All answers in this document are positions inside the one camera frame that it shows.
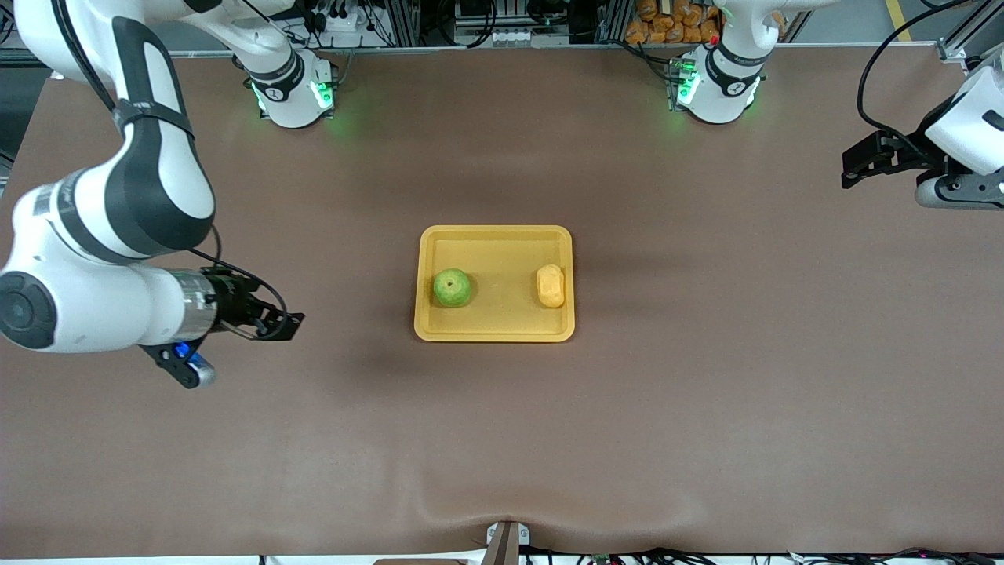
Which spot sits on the yellow potato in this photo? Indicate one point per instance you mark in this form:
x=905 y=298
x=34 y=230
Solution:
x=551 y=286

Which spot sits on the white power strip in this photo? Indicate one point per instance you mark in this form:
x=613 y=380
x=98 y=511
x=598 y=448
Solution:
x=337 y=23

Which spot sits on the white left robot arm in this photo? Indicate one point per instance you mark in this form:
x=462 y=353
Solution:
x=722 y=86

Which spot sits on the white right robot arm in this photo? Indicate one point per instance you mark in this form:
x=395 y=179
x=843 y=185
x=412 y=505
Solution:
x=102 y=306

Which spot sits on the bag of orange bread rolls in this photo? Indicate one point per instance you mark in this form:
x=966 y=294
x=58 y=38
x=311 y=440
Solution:
x=674 y=23

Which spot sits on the yellow rectangular plastic tray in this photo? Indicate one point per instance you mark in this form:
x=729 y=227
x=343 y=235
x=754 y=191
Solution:
x=502 y=259

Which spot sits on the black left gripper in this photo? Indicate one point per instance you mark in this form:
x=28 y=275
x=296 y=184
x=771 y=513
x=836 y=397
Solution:
x=910 y=152

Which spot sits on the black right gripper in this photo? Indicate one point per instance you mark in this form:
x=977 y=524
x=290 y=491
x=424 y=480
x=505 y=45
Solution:
x=233 y=301

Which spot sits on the green apple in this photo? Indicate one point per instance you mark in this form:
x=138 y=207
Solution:
x=452 y=289

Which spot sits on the metal table edge bracket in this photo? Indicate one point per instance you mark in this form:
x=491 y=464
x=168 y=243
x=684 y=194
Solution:
x=506 y=541

